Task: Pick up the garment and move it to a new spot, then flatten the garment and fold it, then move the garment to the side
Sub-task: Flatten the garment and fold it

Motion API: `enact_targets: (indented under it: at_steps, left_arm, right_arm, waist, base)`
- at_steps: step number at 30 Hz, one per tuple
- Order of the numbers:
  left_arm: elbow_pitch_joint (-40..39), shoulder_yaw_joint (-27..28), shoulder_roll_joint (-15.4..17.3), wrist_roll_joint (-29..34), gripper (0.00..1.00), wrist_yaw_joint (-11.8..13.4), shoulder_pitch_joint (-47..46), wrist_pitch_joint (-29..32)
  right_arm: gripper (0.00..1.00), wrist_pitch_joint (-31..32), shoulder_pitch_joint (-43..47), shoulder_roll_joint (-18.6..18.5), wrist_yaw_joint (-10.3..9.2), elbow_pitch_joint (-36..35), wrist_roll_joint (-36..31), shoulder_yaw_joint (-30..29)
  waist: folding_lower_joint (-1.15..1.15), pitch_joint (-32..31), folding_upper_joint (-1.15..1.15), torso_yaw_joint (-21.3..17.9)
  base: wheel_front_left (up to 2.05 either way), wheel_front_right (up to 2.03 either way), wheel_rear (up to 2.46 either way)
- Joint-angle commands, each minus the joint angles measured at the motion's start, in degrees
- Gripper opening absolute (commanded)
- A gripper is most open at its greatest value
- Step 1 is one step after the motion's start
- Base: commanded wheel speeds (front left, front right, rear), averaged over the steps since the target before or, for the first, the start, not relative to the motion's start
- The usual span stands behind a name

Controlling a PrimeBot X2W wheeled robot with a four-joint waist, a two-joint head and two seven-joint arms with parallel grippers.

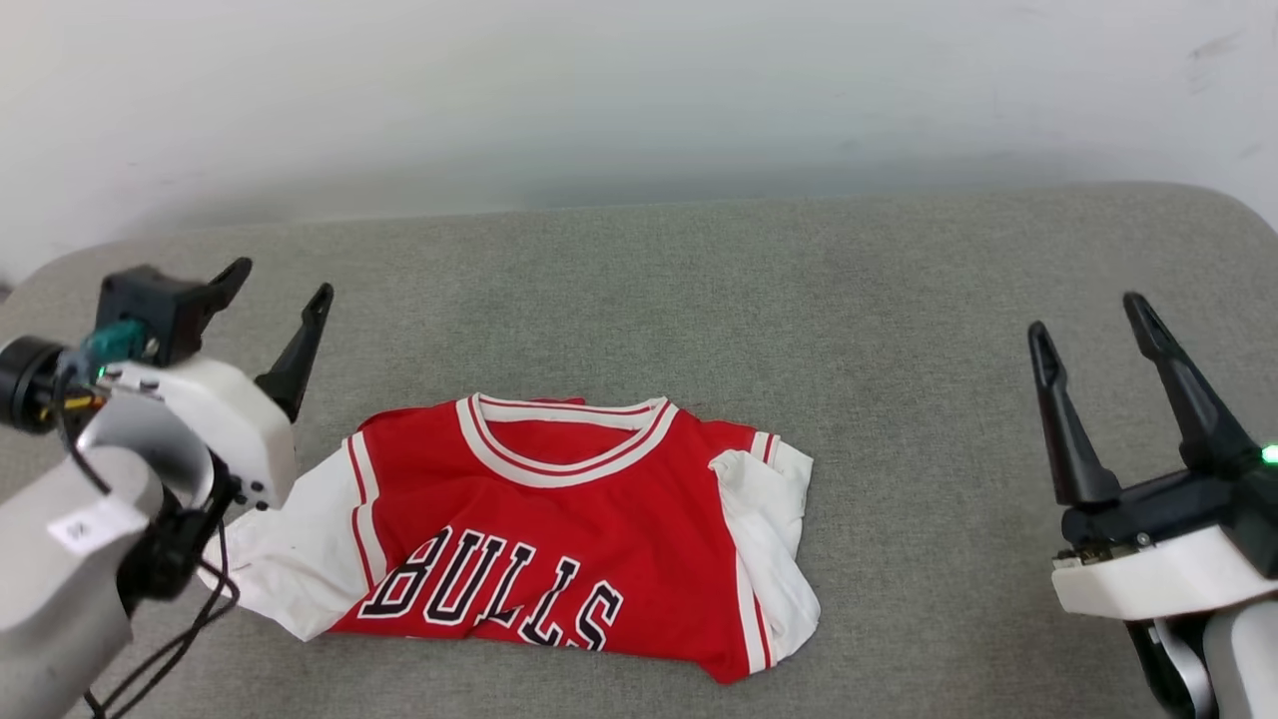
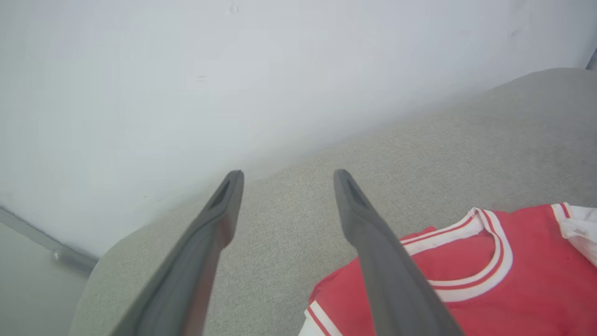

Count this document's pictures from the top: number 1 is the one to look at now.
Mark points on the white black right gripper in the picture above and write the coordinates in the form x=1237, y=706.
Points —
x=1168, y=559

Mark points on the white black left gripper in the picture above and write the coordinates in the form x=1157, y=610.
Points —
x=235, y=419

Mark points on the red white Bulls jersey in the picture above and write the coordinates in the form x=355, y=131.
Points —
x=559, y=529

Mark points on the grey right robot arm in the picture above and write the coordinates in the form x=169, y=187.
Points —
x=1243, y=669

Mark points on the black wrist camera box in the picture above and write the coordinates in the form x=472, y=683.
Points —
x=160, y=300

